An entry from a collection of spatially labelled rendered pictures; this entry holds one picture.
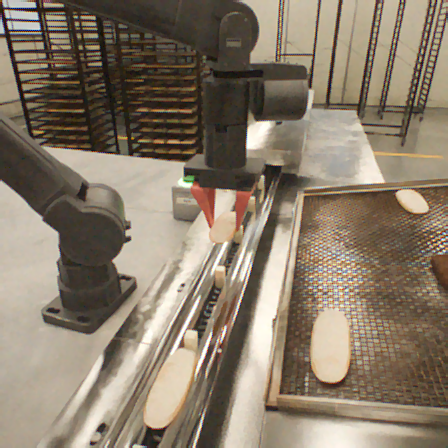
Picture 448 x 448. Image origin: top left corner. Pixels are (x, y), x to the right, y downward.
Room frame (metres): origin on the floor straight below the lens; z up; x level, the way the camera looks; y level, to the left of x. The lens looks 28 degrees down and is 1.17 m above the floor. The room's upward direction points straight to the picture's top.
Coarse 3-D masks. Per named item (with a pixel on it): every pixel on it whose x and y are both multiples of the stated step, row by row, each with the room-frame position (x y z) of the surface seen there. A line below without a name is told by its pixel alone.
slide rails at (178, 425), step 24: (264, 192) 0.81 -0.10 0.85; (216, 264) 0.50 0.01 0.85; (240, 264) 0.50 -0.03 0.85; (192, 312) 0.38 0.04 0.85; (216, 312) 0.38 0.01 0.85; (216, 336) 0.34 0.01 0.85; (192, 384) 0.27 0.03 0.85; (192, 408) 0.24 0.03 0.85; (144, 432) 0.22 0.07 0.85; (168, 432) 0.22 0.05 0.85
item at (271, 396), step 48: (336, 192) 0.68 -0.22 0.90; (384, 192) 0.65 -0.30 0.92; (432, 192) 0.61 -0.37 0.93; (336, 240) 0.49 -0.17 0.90; (384, 240) 0.47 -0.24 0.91; (288, 288) 0.38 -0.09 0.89; (336, 288) 0.37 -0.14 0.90; (432, 288) 0.35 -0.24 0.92; (432, 336) 0.27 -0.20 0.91; (288, 384) 0.24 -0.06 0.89; (336, 384) 0.23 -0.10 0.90
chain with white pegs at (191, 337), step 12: (264, 180) 0.93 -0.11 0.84; (252, 204) 0.72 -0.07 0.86; (240, 228) 0.59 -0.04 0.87; (240, 240) 0.59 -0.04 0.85; (228, 264) 0.52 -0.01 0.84; (216, 276) 0.45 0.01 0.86; (216, 288) 0.45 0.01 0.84; (216, 300) 0.43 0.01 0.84; (204, 312) 0.40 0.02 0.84; (204, 324) 0.38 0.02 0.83; (192, 336) 0.32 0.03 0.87; (192, 348) 0.32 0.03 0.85; (156, 432) 0.23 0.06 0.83
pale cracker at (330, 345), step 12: (324, 312) 0.32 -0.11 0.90; (336, 312) 0.32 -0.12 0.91; (324, 324) 0.30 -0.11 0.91; (336, 324) 0.30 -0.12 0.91; (312, 336) 0.29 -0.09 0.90; (324, 336) 0.28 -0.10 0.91; (336, 336) 0.28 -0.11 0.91; (348, 336) 0.28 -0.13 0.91; (312, 348) 0.27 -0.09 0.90; (324, 348) 0.26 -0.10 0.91; (336, 348) 0.26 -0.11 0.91; (348, 348) 0.26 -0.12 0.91; (312, 360) 0.26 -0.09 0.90; (324, 360) 0.25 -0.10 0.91; (336, 360) 0.25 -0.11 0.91; (348, 360) 0.25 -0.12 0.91; (324, 372) 0.24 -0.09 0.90; (336, 372) 0.24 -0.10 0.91
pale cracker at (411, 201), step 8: (400, 192) 0.62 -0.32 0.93; (408, 192) 0.61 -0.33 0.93; (416, 192) 0.60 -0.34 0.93; (400, 200) 0.59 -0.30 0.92; (408, 200) 0.57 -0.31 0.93; (416, 200) 0.57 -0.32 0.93; (424, 200) 0.57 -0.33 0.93; (408, 208) 0.55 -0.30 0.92; (416, 208) 0.54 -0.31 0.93; (424, 208) 0.54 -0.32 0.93
